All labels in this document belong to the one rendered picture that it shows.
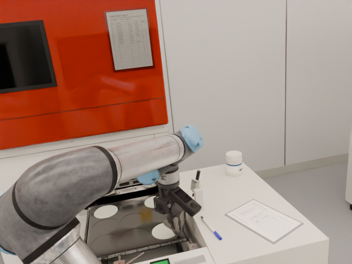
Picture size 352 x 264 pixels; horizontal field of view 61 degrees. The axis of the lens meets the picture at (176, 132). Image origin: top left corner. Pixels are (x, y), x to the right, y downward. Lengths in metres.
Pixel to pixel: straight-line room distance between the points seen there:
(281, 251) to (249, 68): 2.31
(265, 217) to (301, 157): 2.58
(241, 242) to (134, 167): 0.49
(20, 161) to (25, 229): 0.85
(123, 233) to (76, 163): 0.70
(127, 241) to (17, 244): 0.60
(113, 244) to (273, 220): 0.56
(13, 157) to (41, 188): 0.90
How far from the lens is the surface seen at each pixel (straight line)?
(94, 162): 0.53
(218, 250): 0.96
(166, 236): 1.14
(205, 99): 2.94
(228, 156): 1.33
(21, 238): 0.60
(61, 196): 0.52
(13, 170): 1.43
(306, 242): 1.01
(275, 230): 1.04
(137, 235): 1.17
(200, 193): 1.09
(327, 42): 3.49
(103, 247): 1.16
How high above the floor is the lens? 1.58
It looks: 18 degrees down
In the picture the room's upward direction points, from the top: 6 degrees counter-clockwise
